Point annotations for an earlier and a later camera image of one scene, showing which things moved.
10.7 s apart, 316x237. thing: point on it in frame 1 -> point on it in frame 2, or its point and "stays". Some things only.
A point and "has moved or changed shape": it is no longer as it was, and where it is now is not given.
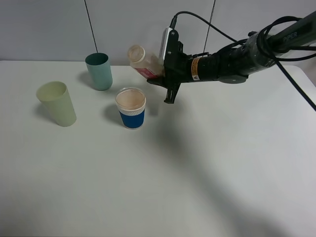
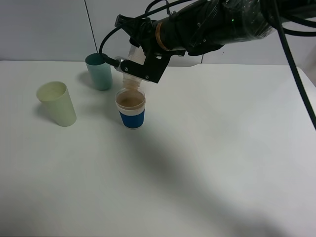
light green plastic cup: [56, 96] stays
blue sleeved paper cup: [131, 102] stays
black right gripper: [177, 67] -> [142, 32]
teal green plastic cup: [98, 65] stays
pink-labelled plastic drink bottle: [152, 67] has moved or changed shape
